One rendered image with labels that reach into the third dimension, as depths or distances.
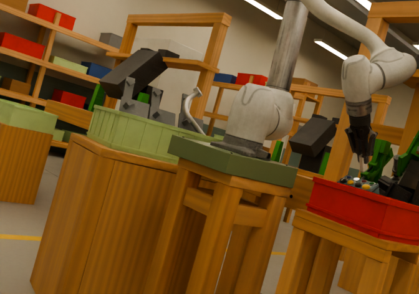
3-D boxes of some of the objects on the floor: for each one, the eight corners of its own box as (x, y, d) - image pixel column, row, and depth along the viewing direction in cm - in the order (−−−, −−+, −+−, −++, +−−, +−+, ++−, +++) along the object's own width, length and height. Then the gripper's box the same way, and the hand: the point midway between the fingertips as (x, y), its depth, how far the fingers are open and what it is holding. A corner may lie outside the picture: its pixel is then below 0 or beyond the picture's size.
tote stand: (51, 329, 200) (102, 147, 201) (29, 280, 245) (71, 132, 245) (189, 333, 235) (232, 178, 235) (148, 289, 279) (184, 160, 280)
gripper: (338, 114, 177) (343, 170, 186) (369, 119, 167) (373, 179, 176) (350, 107, 181) (355, 162, 190) (381, 111, 171) (385, 170, 180)
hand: (363, 162), depth 182 cm, fingers closed
